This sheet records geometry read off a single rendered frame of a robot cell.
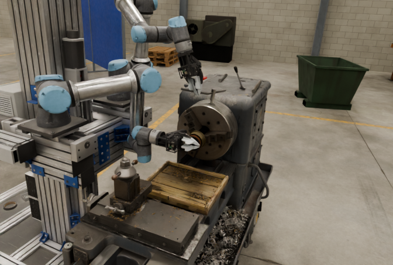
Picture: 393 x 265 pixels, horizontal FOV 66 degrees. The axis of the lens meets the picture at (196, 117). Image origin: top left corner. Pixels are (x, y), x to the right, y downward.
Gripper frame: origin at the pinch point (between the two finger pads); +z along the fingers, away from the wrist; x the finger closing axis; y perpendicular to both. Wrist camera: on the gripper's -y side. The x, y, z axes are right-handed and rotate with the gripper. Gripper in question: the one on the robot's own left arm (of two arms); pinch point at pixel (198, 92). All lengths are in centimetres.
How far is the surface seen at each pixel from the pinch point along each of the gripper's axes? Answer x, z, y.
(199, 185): -8.9, 44.2, 8.7
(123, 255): -20, 45, 58
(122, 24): -299, -107, -383
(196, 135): -6.4, 20.7, 1.8
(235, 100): 7.6, 12.9, -27.1
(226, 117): 6.0, 17.5, -12.0
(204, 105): -3.5, 8.8, -10.8
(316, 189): 21, 149, -169
